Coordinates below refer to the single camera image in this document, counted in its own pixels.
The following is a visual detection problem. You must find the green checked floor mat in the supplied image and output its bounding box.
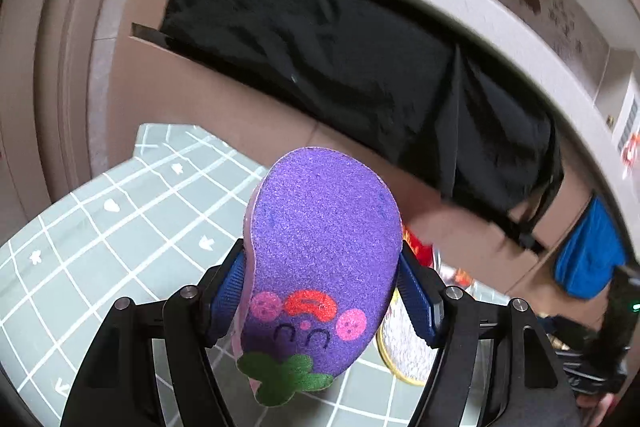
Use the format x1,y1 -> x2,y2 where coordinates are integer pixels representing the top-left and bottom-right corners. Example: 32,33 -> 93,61
1,124 -> 423,426

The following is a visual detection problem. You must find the colourful snack wrapper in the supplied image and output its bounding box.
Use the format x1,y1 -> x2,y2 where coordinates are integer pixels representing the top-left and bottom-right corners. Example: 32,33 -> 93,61
402,225 -> 475,289

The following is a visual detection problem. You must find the blue microfiber towel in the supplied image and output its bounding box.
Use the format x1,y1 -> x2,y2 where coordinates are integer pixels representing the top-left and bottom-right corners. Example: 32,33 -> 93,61
553,196 -> 627,300

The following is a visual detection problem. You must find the white round lid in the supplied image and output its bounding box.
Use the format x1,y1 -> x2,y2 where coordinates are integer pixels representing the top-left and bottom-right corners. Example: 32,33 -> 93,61
376,291 -> 438,387

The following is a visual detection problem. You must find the purple eggplant sponge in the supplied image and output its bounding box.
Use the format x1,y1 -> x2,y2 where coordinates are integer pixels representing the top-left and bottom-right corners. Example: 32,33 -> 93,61
232,146 -> 402,407

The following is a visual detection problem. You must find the black hanging cloth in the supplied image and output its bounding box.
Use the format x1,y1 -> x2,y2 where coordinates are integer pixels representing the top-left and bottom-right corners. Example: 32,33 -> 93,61
132,0 -> 564,254

